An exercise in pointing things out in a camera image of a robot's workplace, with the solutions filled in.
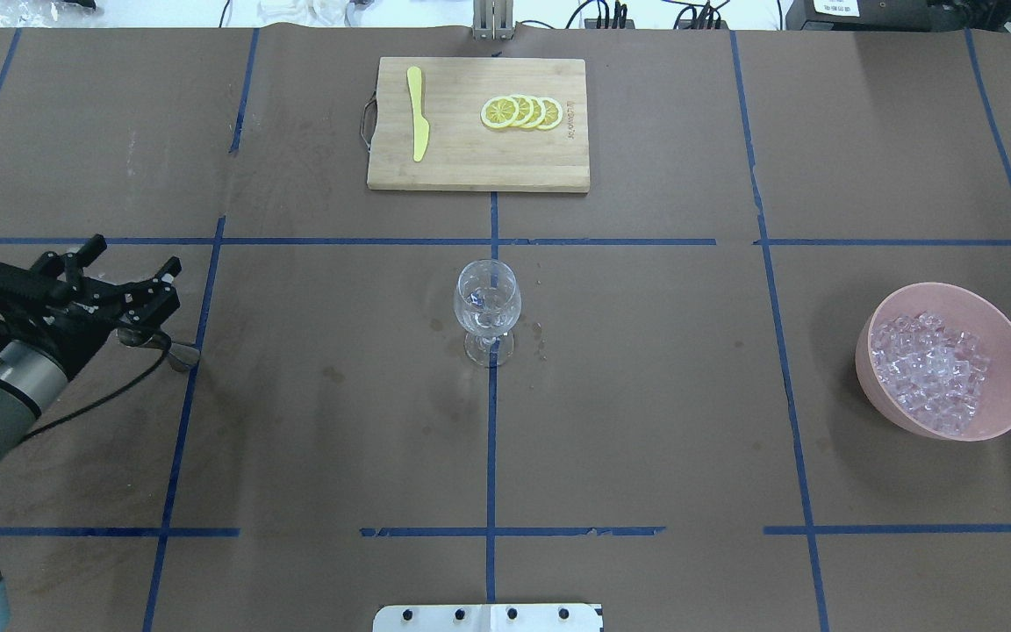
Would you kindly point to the yellow plastic knife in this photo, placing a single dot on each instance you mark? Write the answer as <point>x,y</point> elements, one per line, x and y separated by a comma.
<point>420,125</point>

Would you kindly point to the clear wine glass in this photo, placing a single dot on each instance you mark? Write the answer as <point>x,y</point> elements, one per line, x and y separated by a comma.
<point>487,303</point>

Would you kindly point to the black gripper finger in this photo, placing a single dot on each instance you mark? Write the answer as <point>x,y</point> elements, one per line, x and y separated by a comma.
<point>69,266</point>
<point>146,303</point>

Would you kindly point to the metal base plate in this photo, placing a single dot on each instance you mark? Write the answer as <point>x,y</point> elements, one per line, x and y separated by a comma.
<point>491,617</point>

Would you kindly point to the pink bowl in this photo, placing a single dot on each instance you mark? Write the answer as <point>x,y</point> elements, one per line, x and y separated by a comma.
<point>967,312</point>

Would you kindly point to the steel cocktail jigger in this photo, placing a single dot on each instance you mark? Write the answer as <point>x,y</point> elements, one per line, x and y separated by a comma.
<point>180,356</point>

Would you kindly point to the back lemon slice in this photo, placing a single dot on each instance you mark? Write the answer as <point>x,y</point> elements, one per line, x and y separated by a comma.
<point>552,114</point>

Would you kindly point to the bamboo cutting board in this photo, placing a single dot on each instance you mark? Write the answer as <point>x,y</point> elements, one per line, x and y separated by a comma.
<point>463,154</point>

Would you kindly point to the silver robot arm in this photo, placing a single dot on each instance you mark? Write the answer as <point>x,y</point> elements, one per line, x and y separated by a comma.
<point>29,384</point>

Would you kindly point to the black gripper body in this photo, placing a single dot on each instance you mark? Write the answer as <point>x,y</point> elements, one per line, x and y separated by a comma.
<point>56,321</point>

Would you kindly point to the clear ice cubes pile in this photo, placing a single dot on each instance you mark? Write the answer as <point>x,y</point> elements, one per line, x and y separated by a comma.
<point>935,372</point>

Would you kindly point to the aluminium frame post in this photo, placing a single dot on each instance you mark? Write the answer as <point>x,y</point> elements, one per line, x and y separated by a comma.
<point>493,20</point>

